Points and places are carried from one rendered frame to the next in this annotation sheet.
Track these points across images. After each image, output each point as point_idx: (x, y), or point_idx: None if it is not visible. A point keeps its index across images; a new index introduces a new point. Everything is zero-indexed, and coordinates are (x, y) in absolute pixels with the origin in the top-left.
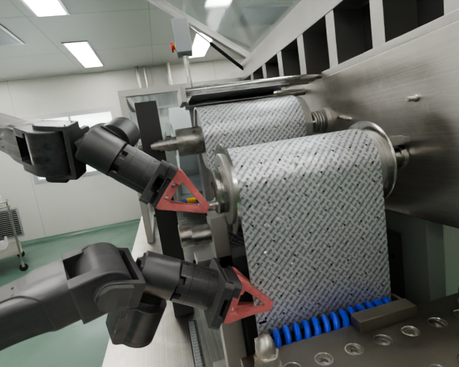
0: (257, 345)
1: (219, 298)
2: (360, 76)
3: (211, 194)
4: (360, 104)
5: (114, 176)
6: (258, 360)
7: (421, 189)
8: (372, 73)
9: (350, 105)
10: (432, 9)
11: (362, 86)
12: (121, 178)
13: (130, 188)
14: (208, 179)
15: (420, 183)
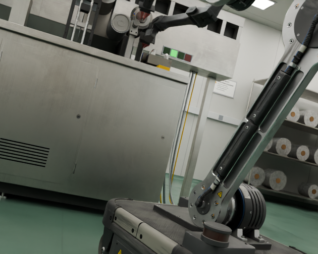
0: (154, 50)
1: (154, 38)
2: (124, 5)
3: (138, 16)
4: (121, 12)
5: (152, 2)
6: (154, 52)
7: (135, 39)
8: (129, 7)
9: (117, 10)
10: (138, 3)
11: (124, 8)
12: (152, 3)
13: (149, 6)
14: (138, 12)
15: (135, 38)
